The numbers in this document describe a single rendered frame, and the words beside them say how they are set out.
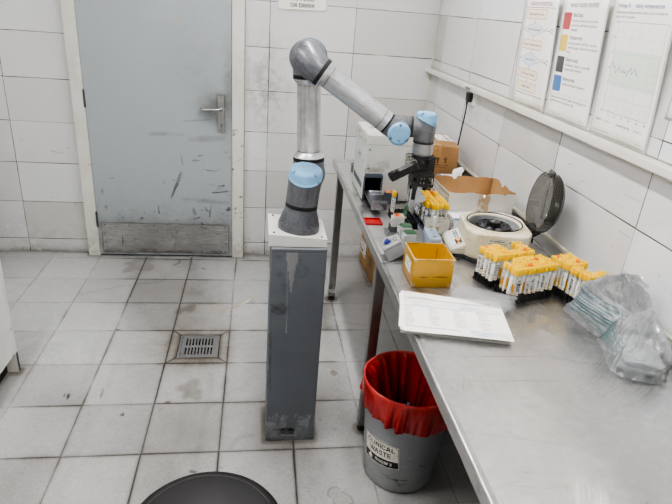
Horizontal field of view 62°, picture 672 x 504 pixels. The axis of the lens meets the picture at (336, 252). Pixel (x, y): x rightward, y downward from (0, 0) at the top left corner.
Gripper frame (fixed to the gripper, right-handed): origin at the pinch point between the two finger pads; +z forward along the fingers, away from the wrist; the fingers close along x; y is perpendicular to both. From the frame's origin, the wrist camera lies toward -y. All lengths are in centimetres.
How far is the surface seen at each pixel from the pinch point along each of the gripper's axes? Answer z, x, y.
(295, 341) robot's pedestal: 50, -17, -41
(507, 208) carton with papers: 2.9, 10.7, 43.6
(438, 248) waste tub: 3.4, -31.9, 3.8
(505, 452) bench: 12, -115, -2
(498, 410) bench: 12, -102, 1
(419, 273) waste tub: 6.5, -44.9, -5.1
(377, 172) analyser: -1.8, 37.6, -6.6
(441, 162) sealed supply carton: 2, 76, 33
